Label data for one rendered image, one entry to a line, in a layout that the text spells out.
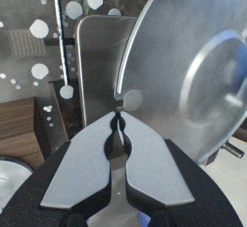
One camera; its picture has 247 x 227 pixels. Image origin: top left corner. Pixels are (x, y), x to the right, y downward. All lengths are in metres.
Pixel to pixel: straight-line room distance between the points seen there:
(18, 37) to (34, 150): 0.44
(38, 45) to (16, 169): 0.49
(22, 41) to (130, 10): 0.53
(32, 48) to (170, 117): 0.64
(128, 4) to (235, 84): 0.20
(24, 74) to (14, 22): 0.24
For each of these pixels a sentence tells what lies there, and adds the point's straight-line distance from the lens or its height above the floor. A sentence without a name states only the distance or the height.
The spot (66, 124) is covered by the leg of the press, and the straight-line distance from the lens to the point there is 0.51.
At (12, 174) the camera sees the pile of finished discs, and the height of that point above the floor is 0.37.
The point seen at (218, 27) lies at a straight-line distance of 0.20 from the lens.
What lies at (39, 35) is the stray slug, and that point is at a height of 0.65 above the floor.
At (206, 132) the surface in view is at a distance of 0.28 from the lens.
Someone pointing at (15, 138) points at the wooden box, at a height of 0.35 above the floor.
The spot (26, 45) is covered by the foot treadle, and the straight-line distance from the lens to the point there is 0.74.
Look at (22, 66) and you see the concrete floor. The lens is 0.92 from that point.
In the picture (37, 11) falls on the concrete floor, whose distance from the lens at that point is 0.90.
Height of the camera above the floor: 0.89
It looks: 52 degrees down
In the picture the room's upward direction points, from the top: 132 degrees clockwise
